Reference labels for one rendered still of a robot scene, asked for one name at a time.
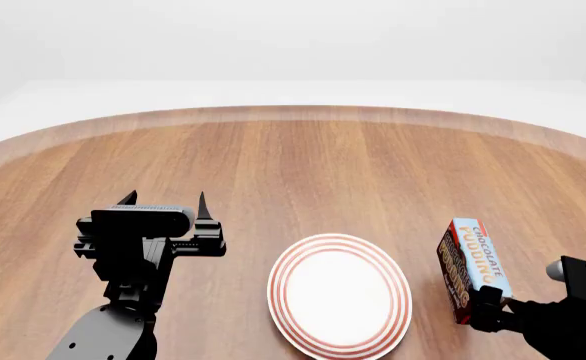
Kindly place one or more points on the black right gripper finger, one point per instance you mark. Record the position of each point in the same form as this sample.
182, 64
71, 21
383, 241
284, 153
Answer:
488, 307

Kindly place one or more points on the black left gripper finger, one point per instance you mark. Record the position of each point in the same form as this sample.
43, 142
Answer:
209, 236
84, 240

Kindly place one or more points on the chocolate pudding box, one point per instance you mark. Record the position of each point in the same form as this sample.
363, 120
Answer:
473, 258

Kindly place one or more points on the white plate with red rings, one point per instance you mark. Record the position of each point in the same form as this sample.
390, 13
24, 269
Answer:
340, 296

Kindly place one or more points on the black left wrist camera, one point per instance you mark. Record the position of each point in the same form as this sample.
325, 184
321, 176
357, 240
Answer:
143, 221

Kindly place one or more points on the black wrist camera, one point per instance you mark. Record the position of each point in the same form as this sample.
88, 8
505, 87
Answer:
585, 275
143, 221

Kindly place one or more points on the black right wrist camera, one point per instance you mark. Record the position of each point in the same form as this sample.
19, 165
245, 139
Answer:
585, 275

